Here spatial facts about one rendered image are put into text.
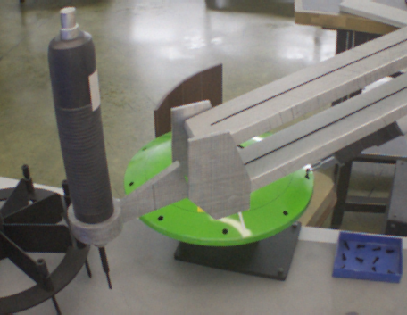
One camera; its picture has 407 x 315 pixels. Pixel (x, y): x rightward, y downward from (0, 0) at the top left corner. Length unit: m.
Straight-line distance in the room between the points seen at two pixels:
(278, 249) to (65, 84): 0.66
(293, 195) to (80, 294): 0.39
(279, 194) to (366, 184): 1.88
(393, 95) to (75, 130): 0.31
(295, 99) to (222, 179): 0.09
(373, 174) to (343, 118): 2.27
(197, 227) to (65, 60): 0.47
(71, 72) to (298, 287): 0.64
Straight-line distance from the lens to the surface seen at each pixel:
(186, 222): 0.83
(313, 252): 1.01
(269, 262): 0.97
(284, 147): 0.52
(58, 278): 0.88
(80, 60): 0.40
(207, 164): 0.46
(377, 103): 0.55
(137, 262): 0.99
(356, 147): 0.86
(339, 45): 2.69
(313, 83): 0.49
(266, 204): 0.85
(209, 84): 1.66
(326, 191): 1.63
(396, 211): 1.24
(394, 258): 1.03
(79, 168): 0.45
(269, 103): 0.48
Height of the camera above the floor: 1.62
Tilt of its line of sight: 35 degrees down
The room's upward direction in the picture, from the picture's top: straight up
